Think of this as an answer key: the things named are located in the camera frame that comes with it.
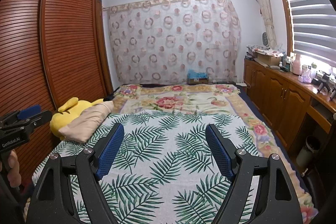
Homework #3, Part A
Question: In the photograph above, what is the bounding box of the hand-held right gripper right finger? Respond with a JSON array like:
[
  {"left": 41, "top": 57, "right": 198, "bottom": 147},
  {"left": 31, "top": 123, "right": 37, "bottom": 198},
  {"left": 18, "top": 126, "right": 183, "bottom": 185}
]
[{"left": 205, "top": 123, "right": 300, "bottom": 224}]

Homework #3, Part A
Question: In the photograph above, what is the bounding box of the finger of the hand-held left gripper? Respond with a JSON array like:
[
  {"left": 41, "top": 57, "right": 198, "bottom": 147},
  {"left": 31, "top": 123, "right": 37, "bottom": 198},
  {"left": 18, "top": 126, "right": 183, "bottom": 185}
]
[
  {"left": 26, "top": 110, "right": 53, "bottom": 127},
  {"left": 17, "top": 105, "right": 42, "bottom": 120}
]

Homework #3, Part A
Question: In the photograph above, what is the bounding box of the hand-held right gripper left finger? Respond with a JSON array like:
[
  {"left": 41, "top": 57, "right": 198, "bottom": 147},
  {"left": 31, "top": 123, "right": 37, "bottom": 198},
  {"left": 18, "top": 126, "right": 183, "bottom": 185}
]
[{"left": 26, "top": 123, "right": 125, "bottom": 224}]

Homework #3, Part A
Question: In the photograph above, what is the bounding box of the beige printed t-shirt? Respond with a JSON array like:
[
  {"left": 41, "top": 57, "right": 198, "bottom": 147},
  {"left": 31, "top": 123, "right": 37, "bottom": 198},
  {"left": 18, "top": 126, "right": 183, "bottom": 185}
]
[{"left": 60, "top": 101, "right": 115, "bottom": 143}]

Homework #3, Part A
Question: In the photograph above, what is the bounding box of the person's left hand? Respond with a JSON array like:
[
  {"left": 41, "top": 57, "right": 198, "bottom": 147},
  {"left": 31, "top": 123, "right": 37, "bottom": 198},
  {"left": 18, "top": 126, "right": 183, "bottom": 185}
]
[{"left": 0, "top": 149, "right": 23, "bottom": 190}]

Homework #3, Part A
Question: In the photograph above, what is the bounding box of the yellow plush toy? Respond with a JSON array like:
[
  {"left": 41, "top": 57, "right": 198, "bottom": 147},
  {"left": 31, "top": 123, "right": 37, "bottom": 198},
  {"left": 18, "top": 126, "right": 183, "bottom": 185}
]
[{"left": 50, "top": 97, "right": 113, "bottom": 140}]

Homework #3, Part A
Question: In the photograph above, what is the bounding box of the palm leaf blanket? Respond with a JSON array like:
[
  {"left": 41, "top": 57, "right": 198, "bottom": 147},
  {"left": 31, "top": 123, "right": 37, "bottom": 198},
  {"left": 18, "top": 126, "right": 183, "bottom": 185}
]
[{"left": 31, "top": 110, "right": 263, "bottom": 224}]

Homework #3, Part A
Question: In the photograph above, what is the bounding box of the floral blanket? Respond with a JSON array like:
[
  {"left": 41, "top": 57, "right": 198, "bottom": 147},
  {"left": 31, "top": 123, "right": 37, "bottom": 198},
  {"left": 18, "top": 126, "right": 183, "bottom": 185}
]
[{"left": 105, "top": 84, "right": 315, "bottom": 224}]

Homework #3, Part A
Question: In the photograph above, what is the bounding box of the small brown cardboard box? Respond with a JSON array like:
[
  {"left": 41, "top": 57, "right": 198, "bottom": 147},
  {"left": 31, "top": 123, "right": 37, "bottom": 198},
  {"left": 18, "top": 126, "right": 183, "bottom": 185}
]
[{"left": 187, "top": 78, "right": 209, "bottom": 85}]

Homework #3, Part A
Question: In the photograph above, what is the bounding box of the brown louvered wardrobe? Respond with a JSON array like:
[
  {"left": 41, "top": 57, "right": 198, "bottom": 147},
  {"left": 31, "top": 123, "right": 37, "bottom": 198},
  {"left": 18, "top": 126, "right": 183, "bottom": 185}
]
[{"left": 0, "top": 0, "right": 114, "bottom": 188}]

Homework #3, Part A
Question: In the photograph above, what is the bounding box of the long wooden cabinet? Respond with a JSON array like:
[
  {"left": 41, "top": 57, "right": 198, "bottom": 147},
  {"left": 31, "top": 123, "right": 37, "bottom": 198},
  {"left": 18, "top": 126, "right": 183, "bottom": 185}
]
[{"left": 244, "top": 57, "right": 336, "bottom": 151}]

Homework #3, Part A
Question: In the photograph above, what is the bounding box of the blue cloth bundle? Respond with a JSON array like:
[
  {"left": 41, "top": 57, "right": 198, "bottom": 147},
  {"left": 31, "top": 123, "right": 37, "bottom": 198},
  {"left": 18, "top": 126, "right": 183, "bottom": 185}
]
[{"left": 187, "top": 69, "right": 209, "bottom": 80}]

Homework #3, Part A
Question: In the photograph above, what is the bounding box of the dark trash bin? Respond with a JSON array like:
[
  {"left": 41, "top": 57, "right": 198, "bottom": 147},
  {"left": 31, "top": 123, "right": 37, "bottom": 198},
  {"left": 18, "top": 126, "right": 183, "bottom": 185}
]
[{"left": 296, "top": 135, "right": 321, "bottom": 169}]

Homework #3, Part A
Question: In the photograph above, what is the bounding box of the open cardboard box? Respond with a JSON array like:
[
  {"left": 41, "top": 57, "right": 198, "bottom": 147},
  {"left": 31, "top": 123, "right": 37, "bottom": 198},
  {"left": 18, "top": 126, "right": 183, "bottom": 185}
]
[{"left": 256, "top": 52, "right": 283, "bottom": 67}]

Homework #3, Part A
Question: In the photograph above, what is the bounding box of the floral cloth bundle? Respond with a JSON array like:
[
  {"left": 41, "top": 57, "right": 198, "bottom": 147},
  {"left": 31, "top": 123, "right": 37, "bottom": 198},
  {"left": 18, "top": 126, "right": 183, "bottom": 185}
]
[{"left": 247, "top": 45, "right": 285, "bottom": 56}]

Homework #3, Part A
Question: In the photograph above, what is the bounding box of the pale plastic bag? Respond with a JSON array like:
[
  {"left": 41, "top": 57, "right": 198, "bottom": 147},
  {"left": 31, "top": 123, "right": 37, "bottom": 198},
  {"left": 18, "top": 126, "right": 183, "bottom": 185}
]
[{"left": 298, "top": 68, "right": 312, "bottom": 83}]

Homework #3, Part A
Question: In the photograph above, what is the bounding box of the circle patterned sheer curtain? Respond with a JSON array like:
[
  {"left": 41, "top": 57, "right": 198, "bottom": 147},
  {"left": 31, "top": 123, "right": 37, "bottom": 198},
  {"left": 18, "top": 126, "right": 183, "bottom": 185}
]
[{"left": 108, "top": 0, "right": 242, "bottom": 85}]

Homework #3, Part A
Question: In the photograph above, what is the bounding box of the black mini tripod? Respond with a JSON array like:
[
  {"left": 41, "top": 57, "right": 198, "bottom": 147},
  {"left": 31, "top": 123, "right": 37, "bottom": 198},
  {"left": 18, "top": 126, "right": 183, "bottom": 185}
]
[{"left": 316, "top": 73, "right": 331, "bottom": 95}]

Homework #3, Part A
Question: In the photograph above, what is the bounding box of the tied floral window curtain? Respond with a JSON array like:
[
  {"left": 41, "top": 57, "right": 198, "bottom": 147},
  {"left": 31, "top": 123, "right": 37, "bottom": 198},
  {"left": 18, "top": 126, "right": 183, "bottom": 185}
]
[{"left": 247, "top": 0, "right": 278, "bottom": 48}]

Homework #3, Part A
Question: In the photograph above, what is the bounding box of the grey zebra window blind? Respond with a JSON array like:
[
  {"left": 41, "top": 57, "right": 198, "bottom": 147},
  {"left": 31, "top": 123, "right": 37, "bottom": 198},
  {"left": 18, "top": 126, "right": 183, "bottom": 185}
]
[{"left": 278, "top": 0, "right": 336, "bottom": 67}]

